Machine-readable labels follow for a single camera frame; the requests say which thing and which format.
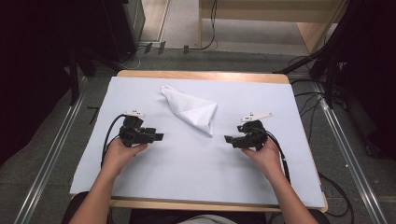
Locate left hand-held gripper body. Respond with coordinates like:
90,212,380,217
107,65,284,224
118,109,157,148

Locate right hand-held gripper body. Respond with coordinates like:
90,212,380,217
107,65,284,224
236,112,275,152

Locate white mesh laundry bag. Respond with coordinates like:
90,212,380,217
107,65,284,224
160,84,219,137

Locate person's left hand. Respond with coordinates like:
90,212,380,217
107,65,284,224
101,137,149,177

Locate person's right hand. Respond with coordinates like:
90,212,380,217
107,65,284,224
241,137,283,179

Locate pale blue table mat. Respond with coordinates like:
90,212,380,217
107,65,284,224
68,76,327,209

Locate wooden table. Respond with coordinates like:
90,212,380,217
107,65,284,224
70,69,329,214

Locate black metal stand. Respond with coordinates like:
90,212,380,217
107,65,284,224
64,46,125,106
274,43,347,110

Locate person's dark and grey clothing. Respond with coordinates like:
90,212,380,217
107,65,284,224
61,190,332,224

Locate black cabinet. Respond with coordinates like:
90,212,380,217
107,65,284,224
102,0,147,63

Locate light wooden bench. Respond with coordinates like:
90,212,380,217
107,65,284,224
198,0,347,54

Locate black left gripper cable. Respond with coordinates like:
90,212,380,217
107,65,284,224
100,113,126,170

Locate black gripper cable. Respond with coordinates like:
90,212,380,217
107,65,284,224
100,113,126,170
264,130,292,185

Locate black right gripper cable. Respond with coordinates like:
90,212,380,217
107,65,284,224
264,130,292,185

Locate black floor cables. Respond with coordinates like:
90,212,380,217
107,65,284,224
288,55,356,218

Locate metal floor rail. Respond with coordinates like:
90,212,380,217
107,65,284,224
313,81,389,224
13,77,90,224

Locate black hanging cable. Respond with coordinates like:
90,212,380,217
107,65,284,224
199,0,219,51

